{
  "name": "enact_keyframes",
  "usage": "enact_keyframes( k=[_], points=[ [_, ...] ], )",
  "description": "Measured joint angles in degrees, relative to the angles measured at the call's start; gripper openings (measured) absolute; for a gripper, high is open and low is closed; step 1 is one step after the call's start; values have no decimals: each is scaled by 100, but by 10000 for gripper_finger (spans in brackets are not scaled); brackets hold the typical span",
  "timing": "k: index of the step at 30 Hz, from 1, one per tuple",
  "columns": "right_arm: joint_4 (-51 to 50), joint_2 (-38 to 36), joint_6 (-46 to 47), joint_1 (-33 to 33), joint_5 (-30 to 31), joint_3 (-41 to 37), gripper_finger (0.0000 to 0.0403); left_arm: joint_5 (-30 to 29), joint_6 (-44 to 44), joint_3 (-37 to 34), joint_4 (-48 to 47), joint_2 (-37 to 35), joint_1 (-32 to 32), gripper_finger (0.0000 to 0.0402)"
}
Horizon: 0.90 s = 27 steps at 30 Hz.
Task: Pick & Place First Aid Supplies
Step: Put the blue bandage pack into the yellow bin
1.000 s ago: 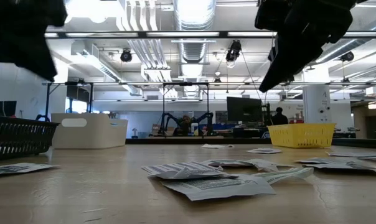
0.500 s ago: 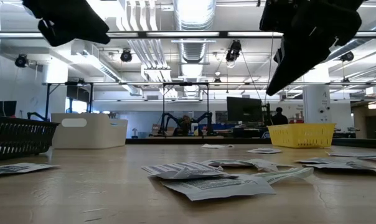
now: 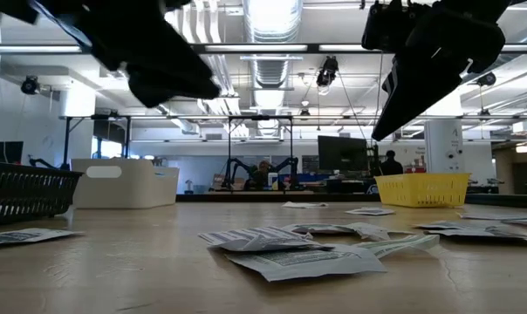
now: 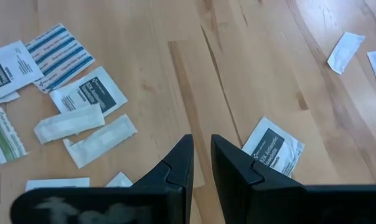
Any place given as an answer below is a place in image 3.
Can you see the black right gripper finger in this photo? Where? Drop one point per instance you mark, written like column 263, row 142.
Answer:
column 416, row 96

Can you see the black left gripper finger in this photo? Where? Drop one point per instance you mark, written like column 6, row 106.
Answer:
column 172, row 85

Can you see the blue striped bandage packet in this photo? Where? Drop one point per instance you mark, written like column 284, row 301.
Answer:
column 499, row 215
column 255, row 233

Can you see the small green printed packet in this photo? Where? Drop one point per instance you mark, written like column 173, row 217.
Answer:
column 403, row 244

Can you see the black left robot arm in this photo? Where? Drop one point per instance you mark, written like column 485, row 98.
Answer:
column 71, row 17

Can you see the black background robot arm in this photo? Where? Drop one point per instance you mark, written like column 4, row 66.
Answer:
column 285, row 168
column 235, row 172

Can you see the white round column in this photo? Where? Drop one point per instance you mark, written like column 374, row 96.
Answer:
column 444, row 146

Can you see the person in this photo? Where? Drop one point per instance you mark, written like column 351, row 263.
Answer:
column 391, row 165
column 261, row 174

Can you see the black computer monitor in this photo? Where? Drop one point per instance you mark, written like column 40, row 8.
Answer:
column 342, row 152

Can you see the yellow plastic basket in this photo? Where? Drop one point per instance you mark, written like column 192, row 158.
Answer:
column 422, row 189

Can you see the white plastic bin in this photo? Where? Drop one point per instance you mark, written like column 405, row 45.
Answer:
column 124, row 181

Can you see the narrow white strip packet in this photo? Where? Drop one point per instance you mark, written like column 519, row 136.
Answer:
column 372, row 231

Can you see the small white packet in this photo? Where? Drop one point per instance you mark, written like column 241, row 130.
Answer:
column 305, row 204

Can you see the large white gauze packet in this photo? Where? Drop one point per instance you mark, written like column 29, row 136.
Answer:
column 525, row 221

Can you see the black plastic basket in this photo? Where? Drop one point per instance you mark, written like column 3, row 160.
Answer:
column 28, row 192

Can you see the black ceiling camera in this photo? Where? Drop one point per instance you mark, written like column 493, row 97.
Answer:
column 29, row 84
column 486, row 79
column 328, row 72

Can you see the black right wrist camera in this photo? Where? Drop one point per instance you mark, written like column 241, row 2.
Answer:
column 388, row 24

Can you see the black metal table frame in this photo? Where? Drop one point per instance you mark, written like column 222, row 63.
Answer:
column 246, row 197

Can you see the black wall monitor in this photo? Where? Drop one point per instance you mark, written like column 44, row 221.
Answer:
column 4, row 152

